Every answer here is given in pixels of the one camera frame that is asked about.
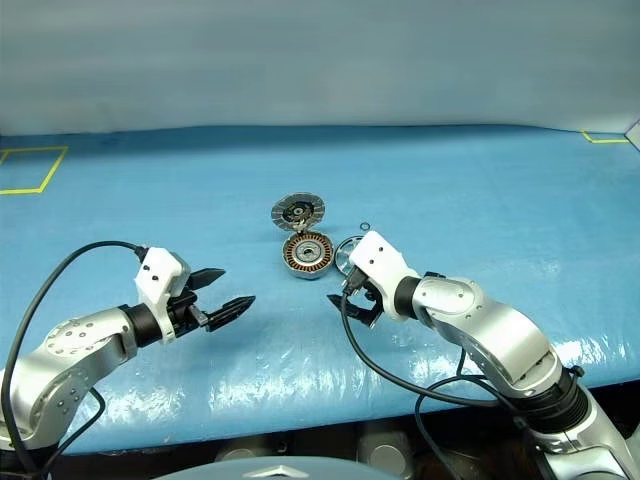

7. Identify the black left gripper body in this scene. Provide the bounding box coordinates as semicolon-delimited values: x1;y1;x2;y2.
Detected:
169;285;209;337

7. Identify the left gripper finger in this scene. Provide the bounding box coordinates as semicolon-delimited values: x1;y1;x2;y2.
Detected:
188;267;228;293
203;294;258;333

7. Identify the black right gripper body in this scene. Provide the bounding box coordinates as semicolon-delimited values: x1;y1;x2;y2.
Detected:
344;272;385;317

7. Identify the silver motor stator housing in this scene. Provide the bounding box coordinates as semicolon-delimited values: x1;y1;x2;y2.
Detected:
280;231;336;283

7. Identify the silver motor end cover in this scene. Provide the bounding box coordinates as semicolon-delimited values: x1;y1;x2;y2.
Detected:
271;193;330;235

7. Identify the silver spoked motor rotor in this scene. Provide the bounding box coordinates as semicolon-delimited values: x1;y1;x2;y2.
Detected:
333;234;367;276

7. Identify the grey rounded housing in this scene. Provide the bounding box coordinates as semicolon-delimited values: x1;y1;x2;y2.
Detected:
357;430;415;479
215;445;262;465

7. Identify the grey robot torso with emblem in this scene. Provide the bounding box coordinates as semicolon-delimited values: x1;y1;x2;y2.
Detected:
212;453;384;480

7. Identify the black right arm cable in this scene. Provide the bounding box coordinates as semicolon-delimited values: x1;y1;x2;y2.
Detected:
340;266;534;480

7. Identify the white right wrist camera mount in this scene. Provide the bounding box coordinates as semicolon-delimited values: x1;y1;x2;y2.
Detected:
346;230;421;322

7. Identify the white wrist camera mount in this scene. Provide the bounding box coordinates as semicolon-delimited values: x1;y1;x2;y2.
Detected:
135;245;193;346
346;230;421;322

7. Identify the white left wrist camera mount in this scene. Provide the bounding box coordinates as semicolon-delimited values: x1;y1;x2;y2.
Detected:
135;245;193;346

